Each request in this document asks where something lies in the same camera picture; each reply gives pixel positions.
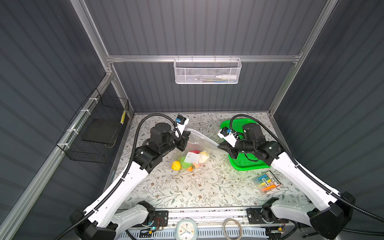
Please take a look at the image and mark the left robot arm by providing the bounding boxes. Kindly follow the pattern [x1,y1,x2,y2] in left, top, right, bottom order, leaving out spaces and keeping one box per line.
[70,118,190,240]

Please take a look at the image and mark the green cabbage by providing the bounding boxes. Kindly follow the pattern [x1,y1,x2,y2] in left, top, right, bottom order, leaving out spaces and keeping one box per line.
[179,156,193,170]

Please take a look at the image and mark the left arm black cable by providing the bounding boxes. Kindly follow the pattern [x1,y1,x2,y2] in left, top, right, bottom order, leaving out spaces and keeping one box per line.
[53,113,182,240]

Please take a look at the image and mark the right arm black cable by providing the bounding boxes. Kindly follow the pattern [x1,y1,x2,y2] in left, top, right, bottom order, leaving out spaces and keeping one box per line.
[229,113,384,235]

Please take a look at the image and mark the black wire basket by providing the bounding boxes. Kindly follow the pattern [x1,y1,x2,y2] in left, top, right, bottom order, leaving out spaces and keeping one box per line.
[57,91,129,164]

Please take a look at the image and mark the pack of coloured markers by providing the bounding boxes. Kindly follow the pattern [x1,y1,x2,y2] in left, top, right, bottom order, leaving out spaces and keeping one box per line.
[252,171,281,194]

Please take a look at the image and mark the black stapler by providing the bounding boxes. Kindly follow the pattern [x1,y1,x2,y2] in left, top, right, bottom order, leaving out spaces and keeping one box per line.
[300,228,319,238]

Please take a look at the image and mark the coiled beige cable ring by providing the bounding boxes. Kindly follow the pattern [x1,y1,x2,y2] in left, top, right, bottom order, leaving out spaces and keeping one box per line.
[222,218,243,240]

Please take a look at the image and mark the white alarm clock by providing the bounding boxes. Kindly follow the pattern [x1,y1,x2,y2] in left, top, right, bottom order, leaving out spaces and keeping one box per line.
[175,219,198,240]

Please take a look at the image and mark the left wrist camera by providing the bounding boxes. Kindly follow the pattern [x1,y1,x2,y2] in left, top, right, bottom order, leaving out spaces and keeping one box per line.
[176,115,189,134]

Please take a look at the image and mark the orange carrot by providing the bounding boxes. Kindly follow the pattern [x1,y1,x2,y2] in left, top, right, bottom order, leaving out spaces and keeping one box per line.
[187,164,201,172]

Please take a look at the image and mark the green plastic basket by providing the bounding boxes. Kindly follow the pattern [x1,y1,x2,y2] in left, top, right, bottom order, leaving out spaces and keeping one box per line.
[220,119,269,171]

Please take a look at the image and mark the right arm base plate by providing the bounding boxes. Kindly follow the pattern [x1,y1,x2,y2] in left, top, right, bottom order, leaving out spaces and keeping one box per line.
[246,207,289,225]

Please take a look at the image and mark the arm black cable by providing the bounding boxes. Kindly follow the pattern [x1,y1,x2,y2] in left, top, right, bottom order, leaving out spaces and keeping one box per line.
[229,113,384,235]
[53,113,182,240]

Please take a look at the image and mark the clear zip top bag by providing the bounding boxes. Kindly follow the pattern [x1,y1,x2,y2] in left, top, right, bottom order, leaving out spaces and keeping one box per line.
[171,129,226,172]

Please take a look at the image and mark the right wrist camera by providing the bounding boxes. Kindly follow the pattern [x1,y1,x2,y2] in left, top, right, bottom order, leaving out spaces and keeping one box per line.
[218,127,239,147]

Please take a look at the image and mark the yellow lemon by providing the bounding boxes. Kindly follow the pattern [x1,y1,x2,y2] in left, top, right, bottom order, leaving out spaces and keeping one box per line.
[171,161,182,171]

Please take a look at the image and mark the white wire mesh basket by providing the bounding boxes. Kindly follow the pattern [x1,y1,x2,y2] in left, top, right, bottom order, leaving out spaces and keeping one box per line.
[173,58,242,85]

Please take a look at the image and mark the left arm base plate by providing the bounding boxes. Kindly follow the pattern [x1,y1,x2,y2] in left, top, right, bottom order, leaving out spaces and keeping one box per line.
[133,210,169,228]

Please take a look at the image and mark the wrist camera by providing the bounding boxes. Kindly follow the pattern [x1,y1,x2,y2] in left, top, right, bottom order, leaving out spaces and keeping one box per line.
[176,115,189,134]
[218,127,239,147]

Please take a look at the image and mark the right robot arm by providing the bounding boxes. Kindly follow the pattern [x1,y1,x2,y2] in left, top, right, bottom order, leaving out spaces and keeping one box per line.
[218,123,355,240]

